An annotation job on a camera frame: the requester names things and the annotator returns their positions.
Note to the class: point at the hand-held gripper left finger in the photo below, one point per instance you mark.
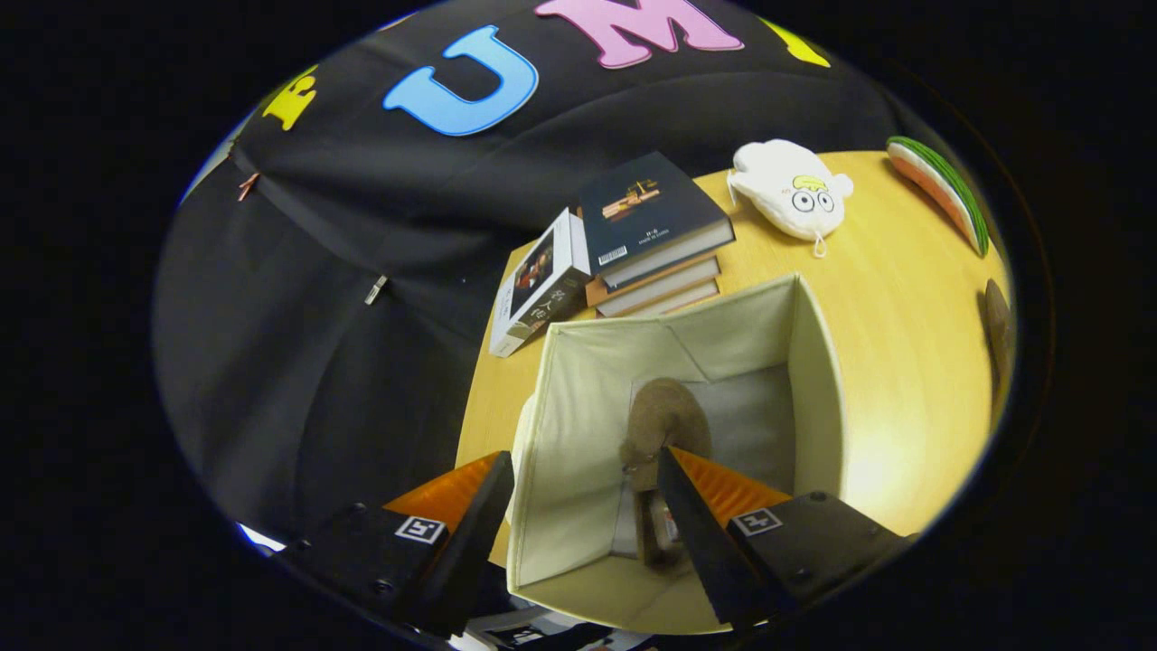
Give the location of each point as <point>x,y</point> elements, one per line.
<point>470,542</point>

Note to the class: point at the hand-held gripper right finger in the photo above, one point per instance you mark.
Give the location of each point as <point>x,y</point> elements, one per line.
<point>696,542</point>

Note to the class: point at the brown fuzzy shoe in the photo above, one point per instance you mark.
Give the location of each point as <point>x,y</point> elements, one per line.
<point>664,416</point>
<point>997,334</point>

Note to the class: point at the grey fabric storage box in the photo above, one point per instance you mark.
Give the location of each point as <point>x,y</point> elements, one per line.
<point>578,407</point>

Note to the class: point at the brown cover book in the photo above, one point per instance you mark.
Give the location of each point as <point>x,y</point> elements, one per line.
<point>660,287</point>
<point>687,302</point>

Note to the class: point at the silver clip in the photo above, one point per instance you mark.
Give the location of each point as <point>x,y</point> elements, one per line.
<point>375,290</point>

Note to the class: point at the black backdrop cloth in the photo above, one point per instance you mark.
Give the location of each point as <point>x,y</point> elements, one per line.
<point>316,316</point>

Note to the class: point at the white cover book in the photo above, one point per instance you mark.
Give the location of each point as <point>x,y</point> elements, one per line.
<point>542,271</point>

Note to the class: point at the dark blue book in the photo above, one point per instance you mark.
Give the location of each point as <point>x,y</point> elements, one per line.
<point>669,226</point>

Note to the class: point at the white plush toy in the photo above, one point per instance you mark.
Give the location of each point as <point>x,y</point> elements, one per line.
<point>777,172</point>

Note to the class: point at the copper clip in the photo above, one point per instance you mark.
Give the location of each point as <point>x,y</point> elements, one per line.
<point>248,186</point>

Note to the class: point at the watermelon slice plush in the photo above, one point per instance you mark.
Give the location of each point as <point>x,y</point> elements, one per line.
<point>949,194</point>

